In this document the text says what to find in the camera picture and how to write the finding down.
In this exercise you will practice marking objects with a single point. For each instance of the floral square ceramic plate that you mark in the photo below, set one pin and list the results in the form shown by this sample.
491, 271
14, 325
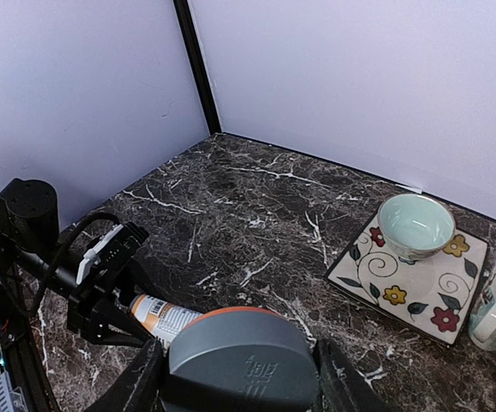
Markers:
433, 296

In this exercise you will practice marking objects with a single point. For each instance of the orange grey-capped pill bottle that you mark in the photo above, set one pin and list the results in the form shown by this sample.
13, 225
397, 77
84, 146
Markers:
160, 318

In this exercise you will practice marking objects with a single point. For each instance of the plain teal ceramic bowl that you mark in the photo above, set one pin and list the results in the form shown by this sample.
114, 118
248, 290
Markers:
414, 226

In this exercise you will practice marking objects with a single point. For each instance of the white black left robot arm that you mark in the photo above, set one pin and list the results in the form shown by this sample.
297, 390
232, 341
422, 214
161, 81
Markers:
35, 257

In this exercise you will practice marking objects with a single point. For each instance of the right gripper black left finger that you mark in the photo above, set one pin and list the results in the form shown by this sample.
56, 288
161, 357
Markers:
136, 387

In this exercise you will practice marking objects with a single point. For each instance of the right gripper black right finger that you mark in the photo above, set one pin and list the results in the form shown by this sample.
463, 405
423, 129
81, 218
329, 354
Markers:
341, 386

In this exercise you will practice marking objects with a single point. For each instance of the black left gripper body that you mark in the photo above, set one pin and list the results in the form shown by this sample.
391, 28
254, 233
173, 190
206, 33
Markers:
91, 312

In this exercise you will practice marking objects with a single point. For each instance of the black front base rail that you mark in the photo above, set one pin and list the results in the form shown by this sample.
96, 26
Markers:
25, 365

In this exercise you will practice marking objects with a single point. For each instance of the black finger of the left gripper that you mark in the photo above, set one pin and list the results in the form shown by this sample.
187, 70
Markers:
114, 327
133, 277

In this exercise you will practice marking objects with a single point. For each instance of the black left corner post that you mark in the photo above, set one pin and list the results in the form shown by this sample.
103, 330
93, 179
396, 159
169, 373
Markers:
198, 67

